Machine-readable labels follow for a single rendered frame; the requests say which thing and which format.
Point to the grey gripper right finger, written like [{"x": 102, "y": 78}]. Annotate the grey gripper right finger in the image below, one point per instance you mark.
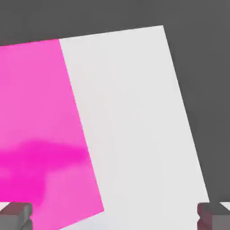
[{"x": 213, "y": 220}]

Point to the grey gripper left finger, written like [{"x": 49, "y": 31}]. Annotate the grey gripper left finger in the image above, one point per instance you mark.
[{"x": 16, "y": 217}]

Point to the large pink box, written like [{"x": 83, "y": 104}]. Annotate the large pink box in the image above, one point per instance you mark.
[{"x": 36, "y": 116}]

